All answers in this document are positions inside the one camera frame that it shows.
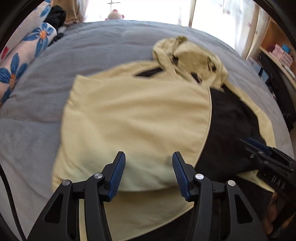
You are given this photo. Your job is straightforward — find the grey-blue bed blanket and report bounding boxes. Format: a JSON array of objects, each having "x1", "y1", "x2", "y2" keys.
[{"x1": 0, "y1": 20, "x2": 292, "y2": 241}]

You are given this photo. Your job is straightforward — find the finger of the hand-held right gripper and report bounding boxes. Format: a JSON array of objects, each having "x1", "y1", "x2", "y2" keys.
[
  {"x1": 246, "y1": 137, "x2": 272, "y2": 153},
  {"x1": 238, "y1": 138, "x2": 269, "y2": 163}
]

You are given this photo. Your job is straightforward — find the light wooden bookshelf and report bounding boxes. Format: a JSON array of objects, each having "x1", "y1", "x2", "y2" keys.
[{"x1": 259, "y1": 16, "x2": 296, "y2": 81}]

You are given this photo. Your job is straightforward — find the blue flower print quilt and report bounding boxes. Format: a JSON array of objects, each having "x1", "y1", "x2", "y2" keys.
[{"x1": 0, "y1": 0, "x2": 57, "y2": 105}]

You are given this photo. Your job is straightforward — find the pink plush toy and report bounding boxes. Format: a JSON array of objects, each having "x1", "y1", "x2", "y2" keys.
[{"x1": 107, "y1": 9, "x2": 125, "y2": 22}]

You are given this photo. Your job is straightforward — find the white printed box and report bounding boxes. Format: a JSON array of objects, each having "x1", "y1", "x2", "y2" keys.
[{"x1": 245, "y1": 57, "x2": 269, "y2": 79}]

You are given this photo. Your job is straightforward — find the long black case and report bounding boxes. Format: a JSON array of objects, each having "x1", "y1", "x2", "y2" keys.
[{"x1": 257, "y1": 52, "x2": 296, "y2": 130}]

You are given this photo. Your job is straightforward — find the black cable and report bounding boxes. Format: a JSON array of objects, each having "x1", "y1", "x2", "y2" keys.
[{"x1": 0, "y1": 162, "x2": 27, "y2": 241}]

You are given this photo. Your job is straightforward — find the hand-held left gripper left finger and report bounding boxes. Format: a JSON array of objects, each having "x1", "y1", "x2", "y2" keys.
[{"x1": 27, "y1": 151, "x2": 126, "y2": 241}]

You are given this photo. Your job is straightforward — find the person's right hand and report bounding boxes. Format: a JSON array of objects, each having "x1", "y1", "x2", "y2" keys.
[{"x1": 264, "y1": 193, "x2": 280, "y2": 235}]

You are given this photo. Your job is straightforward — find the white leaf-print sheer curtain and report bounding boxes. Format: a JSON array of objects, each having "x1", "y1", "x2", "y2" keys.
[{"x1": 190, "y1": 0, "x2": 271, "y2": 58}]

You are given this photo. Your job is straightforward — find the pale yellow and black jacket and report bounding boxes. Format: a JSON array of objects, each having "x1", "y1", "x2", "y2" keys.
[{"x1": 51, "y1": 35, "x2": 278, "y2": 241}]

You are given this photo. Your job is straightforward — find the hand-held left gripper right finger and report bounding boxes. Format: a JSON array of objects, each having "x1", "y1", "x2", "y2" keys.
[{"x1": 172, "y1": 151, "x2": 269, "y2": 241}]

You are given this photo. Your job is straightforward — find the beige curtain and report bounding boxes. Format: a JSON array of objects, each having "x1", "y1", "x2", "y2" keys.
[{"x1": 65, "y1": 0, "x2": 85, "y2": 25}]

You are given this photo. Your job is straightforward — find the black clothes pile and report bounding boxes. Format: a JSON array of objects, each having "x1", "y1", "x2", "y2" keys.
[{"x1": 47, "y1": 6, "x2": 67, "y2": 44}]

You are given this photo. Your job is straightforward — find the pink mini drawer boxes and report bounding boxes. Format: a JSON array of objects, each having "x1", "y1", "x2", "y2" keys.
[{"x1": 268, "y1": 44, "x2": 295, "y2": 66}]

